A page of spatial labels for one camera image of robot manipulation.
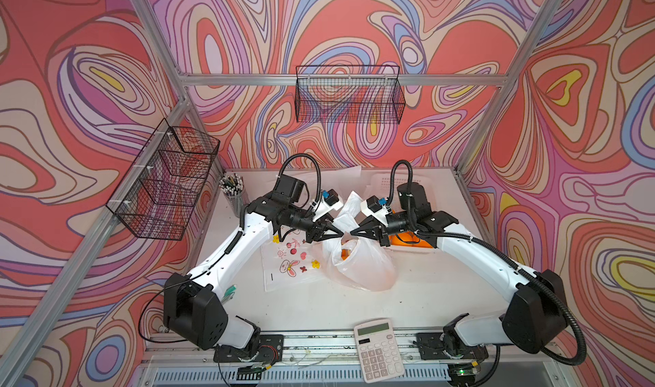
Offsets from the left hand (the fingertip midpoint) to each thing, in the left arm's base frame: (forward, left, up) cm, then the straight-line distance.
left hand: (341, 231), depth 72 cm
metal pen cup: (+23, +39, -6) cm, 45 cm away
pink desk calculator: (-26, -11, -23) cm, 36 cm away
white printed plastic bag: (-5, -5, -9) cm, 11 cm away
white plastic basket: (+36, -49, -22) cm, 65 cm away
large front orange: (-2, -2, -10) cm, 10 cm away
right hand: (-1, -4, -2) cm, 4 cm away
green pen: (-9, +37, -24) cm, 45 cm away
